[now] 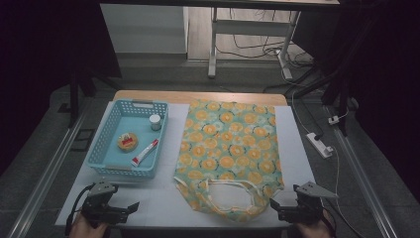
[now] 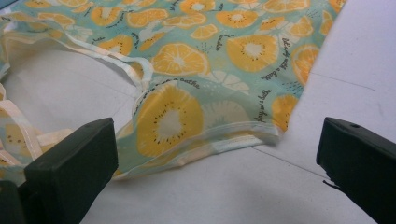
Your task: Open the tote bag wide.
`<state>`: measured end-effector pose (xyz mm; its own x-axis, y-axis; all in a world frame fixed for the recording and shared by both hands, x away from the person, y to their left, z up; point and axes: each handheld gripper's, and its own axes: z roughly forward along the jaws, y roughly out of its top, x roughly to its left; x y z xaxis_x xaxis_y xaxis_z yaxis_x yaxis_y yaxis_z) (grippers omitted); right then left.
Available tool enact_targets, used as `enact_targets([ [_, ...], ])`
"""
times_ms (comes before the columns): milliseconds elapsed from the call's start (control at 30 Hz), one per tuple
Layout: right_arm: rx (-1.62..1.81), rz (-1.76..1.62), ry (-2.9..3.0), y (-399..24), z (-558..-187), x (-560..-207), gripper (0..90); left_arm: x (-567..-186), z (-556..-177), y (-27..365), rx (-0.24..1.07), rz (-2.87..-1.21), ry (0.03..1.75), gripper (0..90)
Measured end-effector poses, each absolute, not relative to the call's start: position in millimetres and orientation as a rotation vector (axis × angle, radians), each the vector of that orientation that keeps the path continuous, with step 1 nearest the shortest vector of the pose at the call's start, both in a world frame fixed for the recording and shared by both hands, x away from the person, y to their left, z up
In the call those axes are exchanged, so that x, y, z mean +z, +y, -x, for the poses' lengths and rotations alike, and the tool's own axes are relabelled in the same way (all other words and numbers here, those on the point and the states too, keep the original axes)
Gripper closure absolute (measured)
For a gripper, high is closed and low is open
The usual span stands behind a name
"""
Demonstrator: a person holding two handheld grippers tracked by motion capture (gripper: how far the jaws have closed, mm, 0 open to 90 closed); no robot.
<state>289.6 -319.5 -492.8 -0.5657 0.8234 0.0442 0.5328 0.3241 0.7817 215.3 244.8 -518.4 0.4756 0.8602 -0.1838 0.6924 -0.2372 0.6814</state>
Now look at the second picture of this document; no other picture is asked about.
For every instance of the orange slice print cloth bag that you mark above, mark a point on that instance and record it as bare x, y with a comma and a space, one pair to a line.
193, 65

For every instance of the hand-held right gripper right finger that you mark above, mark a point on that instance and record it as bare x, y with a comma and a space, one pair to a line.
361, 168

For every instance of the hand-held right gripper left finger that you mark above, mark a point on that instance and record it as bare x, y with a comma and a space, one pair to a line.
71, 168

